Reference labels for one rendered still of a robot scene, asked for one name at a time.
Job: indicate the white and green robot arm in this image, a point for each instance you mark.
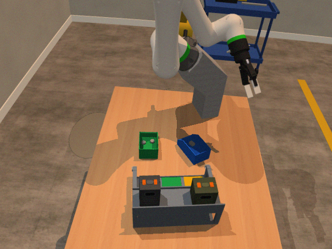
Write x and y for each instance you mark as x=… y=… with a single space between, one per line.
x=167 y=43

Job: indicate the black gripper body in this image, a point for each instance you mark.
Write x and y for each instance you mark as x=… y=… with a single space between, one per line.
x=240 y=57

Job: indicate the black rectangular case with oval handle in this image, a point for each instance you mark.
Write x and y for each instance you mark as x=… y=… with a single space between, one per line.
x=149 y=190

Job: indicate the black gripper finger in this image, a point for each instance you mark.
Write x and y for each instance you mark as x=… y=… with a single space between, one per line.
x=252 y=74
x=244 y=77

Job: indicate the blue bin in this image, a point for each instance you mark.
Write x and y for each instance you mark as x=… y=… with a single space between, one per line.
x=199 y=152

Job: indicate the grey shelf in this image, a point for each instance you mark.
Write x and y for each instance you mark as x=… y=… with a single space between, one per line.
x=175 y=203

